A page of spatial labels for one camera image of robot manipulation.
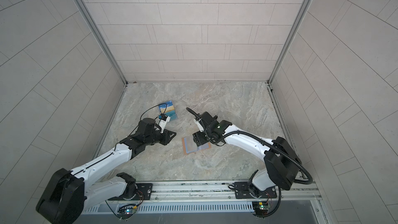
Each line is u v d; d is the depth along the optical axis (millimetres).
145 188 711
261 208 675
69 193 386
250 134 492
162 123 738
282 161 416
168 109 960
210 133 609
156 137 696
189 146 847
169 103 991
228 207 680
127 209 651
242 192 710
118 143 578
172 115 959
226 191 723
